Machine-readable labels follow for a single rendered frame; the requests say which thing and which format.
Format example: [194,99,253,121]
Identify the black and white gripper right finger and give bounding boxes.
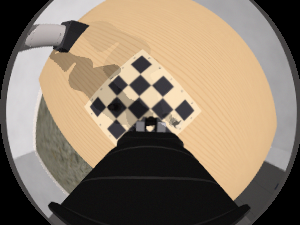
[155,117,166,132]

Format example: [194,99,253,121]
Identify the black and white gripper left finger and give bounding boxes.
[136,117,147,132]

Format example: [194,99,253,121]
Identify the chessboard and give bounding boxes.
[84,49,201,146]

